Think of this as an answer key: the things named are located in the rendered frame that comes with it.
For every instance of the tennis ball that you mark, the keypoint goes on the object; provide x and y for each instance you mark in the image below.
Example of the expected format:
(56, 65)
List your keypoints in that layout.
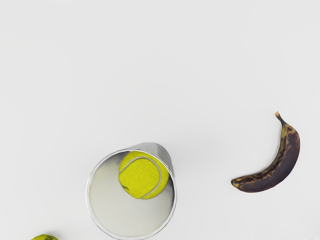
(142, 176)
(44, 237)

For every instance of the clear plastic ball tube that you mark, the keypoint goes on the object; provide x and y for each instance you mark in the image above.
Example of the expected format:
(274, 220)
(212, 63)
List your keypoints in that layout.
(120, 215)

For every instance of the overripe brown banana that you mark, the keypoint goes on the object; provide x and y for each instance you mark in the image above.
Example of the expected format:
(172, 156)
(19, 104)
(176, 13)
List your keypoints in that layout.
(282, 170)

